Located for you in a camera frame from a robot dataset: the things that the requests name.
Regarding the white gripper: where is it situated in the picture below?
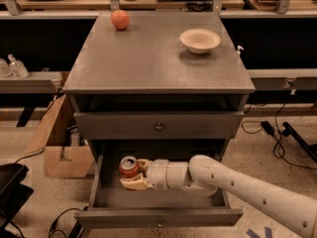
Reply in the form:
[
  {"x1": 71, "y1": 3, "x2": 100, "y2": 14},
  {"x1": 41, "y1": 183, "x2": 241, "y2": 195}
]
[{"x1": 120, "y1": 159, "x2": 192, "y2": 190}]

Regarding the red coke can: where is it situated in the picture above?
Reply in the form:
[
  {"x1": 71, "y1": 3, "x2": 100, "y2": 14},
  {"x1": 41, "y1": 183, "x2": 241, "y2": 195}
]
[{"x1": 119, "y1": 156, "x2": 140, "y2": 179}]

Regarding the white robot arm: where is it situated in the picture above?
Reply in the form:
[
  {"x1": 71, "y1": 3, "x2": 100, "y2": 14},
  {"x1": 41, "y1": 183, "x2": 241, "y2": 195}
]
[{"x1": 119, "y1": 155, "x2": 317, "y2": 238}]

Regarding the grey open middle drawer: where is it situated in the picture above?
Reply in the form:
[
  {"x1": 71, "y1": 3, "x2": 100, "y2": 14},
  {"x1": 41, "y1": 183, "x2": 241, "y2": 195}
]
[{"x1": 75, "y1": 140, "x2": 243, "y2": 229}]

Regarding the grey upper drawer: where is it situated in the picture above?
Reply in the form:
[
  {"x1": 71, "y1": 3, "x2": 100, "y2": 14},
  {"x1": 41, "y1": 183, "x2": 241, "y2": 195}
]
[{"x1": 74, "y1": 111, "x2": 244, "y2": 140}]

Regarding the grey drawer cabinet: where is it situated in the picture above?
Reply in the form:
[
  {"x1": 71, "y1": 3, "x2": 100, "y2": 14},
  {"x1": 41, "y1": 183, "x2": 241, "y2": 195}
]
[{"x1": 61, "y1": 10, "x2": 256, "y2": 171}]

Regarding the brown cardboard box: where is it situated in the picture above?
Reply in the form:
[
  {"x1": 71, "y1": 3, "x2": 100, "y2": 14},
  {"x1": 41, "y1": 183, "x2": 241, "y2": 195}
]
[{"x1": 24, "y1": 94, "x2": 94, "y2": 179}]

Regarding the black bin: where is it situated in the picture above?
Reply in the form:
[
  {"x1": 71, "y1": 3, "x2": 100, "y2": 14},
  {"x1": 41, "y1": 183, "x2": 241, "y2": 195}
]
[{"x1": 0, "y1": 164, "x2": 34, "y2": 230}]

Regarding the white bowl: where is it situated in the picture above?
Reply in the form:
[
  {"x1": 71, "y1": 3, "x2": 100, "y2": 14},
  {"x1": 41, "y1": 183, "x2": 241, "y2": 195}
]
[{"x1": 180, "y1": 29, "x2": 221, "y2": 55}]

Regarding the red apple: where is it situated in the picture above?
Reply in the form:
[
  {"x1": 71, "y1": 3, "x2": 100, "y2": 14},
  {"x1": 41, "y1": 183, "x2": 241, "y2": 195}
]
[{"x1": 111, "y1": 10, "x2": 130, "y2": 31}]

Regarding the small white pump bottle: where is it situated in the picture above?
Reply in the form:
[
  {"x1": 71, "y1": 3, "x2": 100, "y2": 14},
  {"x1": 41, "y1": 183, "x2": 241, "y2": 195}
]
[{"x1": 237, "y1": 45, "x2": 244, "y2": 55}]

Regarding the clear sanitizer bottle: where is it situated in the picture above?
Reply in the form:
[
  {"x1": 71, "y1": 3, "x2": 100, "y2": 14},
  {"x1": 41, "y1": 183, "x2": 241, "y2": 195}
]
[{"x1": 8, "y1": 55, "x2": 29, "y2": 78}]

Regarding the black floor cable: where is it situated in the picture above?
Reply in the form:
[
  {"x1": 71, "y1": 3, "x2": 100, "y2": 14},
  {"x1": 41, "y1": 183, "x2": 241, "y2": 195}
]
[{"x1": 241, "y1": 102, "x2": 317, "y2": 171}]

